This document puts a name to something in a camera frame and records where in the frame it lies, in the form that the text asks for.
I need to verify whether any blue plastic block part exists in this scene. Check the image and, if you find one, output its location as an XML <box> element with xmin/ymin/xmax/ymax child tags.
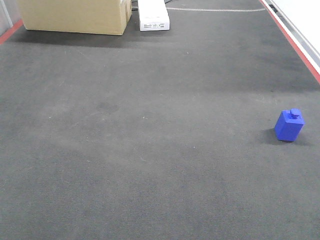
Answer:
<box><xmin>274</xmin><ymin>108</ymin><xmax>305</xmax><ymax>142</ymax></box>

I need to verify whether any white labelled carton box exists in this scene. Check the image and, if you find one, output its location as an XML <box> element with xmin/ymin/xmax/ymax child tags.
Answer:
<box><xmin>138</xmin><ymin>0</ymin><xmax>170</xmax><ymax>32</ymax></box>

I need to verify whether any large brown cardboard box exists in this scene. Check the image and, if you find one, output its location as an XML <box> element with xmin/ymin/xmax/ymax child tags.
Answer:
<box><xmin>17</xmin><ymin>0</ymin><xmax>132</xmax><ymax>36</ymax></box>

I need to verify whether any red conveyor side rail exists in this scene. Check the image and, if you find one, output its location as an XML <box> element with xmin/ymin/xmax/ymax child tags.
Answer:
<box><xmin>260</xmin><ymin>0</ymin><xmax>320</xmax><ymax>83</ymax></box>

